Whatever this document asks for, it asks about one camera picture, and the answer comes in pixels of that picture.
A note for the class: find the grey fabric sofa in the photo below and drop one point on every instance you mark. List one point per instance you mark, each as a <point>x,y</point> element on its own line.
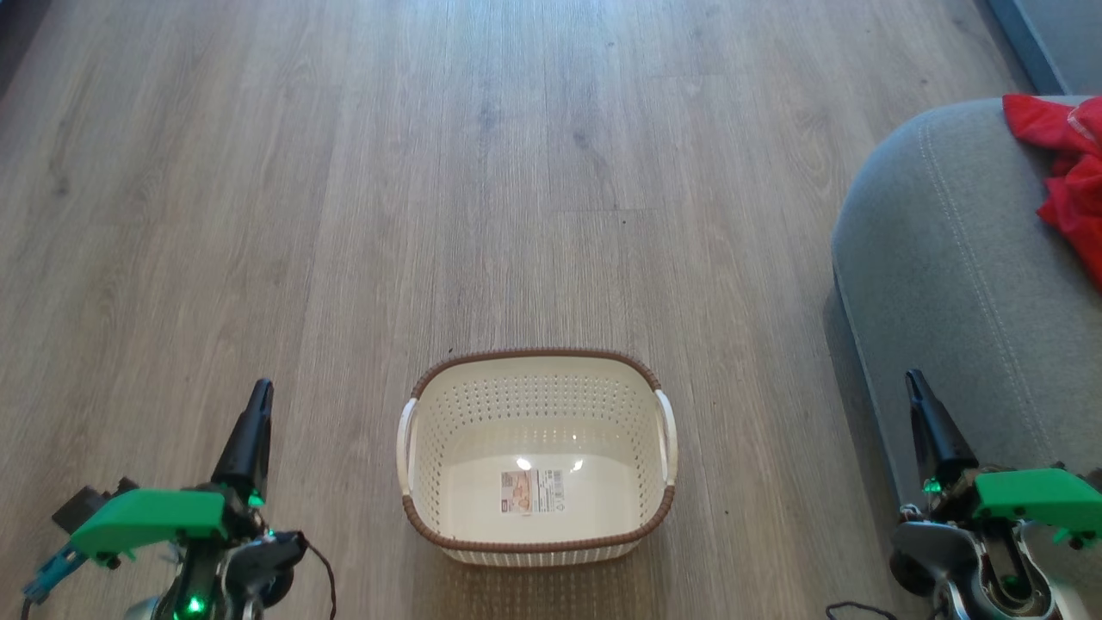
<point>947,284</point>

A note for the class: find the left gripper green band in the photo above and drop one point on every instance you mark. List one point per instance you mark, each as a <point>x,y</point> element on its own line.
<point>146,517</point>

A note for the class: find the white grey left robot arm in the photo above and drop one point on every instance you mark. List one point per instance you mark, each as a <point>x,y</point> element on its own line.
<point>164,610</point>

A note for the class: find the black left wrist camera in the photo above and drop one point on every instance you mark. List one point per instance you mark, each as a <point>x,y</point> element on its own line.
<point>82,508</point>

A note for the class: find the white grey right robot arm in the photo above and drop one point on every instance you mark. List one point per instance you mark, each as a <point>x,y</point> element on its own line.
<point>964,560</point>

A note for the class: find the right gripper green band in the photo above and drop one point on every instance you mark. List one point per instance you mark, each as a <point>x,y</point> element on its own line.
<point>1033,498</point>

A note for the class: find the paper label sticker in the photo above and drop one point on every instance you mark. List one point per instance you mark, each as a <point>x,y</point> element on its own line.
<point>532,492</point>

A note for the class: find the red clothing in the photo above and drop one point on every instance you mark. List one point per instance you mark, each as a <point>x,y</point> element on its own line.
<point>1076,198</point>

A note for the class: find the cream laundry basket brown rim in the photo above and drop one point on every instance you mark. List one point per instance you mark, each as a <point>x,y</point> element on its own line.
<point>534,405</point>

